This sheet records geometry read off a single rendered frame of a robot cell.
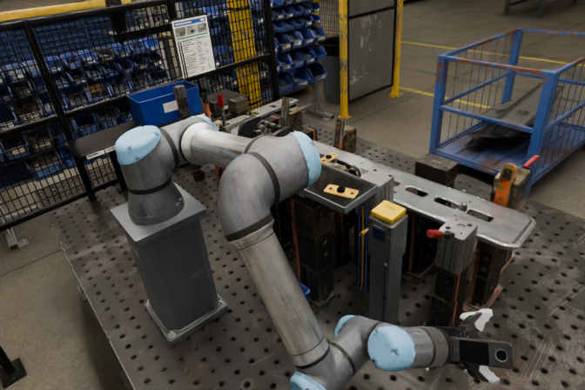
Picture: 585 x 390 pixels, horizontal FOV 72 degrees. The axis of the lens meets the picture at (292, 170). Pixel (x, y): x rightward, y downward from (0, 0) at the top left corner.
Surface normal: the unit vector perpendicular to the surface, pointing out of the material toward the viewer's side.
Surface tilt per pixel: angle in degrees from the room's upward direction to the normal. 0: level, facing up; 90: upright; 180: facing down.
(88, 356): 0
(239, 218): 62
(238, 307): 0
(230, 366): 0
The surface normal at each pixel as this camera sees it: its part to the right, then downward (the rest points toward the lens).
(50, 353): -0.08, -0.87
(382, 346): -0.82, -0.21
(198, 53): 0.69, 0.30
